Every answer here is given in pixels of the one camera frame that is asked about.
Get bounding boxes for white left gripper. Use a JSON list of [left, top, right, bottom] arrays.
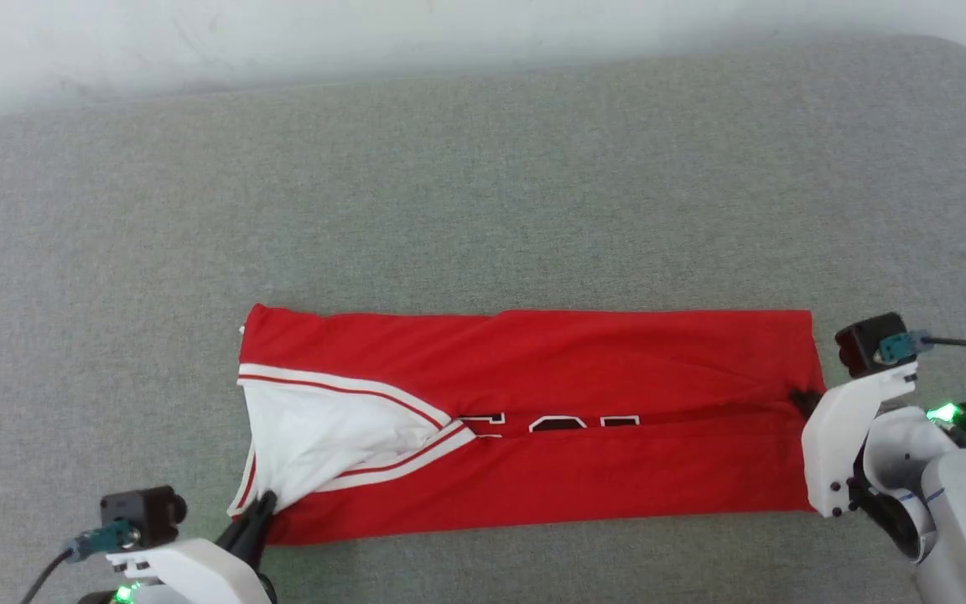
[[106, 491, 279, 604]]

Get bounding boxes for red white basketball jersey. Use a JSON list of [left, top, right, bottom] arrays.
[[227, 303, 828, 547]]

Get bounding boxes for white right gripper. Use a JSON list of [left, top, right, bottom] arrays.
[[788, 360, 921, 519]]

